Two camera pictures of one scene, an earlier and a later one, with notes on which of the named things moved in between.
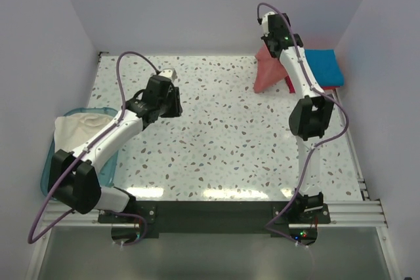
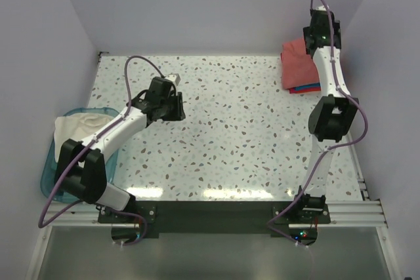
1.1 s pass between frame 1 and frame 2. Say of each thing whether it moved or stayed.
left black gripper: stayed
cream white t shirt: stayed
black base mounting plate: stayed
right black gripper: moved
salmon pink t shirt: moved
